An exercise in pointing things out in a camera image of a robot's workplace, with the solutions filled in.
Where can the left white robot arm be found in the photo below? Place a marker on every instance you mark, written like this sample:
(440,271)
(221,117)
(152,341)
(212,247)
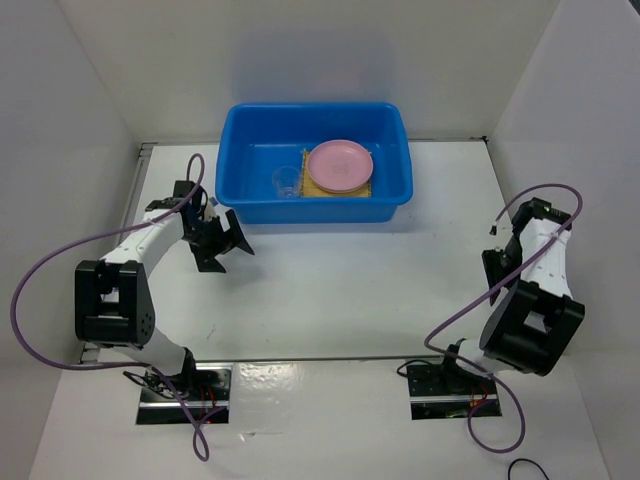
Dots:
(113,302)

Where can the pink plastic plate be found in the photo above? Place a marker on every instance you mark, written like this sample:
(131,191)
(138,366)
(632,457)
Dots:
(340,166)

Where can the clear plastic cup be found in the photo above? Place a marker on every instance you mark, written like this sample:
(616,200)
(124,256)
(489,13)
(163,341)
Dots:
(287,182)

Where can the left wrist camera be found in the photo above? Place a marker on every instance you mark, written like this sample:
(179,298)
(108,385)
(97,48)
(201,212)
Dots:
(208,209)

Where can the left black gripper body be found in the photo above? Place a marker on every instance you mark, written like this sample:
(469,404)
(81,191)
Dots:
(208,236)

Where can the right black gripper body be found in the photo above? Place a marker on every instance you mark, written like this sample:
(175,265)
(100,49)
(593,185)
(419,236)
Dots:
(499,264)

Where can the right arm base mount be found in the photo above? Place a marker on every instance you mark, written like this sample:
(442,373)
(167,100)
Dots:
(439,390)

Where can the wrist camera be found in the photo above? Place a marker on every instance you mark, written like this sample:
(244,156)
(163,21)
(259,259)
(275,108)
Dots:
(497,228)
(208,209)

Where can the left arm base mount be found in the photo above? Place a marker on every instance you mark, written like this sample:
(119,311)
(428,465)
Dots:
(208,403)

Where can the orange plastic plate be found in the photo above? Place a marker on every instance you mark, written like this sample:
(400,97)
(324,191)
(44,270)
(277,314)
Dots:
(315,190)

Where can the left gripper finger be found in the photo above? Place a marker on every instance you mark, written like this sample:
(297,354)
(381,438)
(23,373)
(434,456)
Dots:
(233,236)
(207,263)

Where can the woven bamboo mat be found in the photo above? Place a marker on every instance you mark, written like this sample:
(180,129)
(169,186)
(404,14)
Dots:
(306,178)

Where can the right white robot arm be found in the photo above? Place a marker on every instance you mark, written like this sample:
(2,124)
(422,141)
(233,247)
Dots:
(534,321)

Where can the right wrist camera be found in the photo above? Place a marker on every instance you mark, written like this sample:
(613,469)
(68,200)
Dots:
(497,228)

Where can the blue plastic bin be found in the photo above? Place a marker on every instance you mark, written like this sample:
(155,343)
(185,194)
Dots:
(260,138)

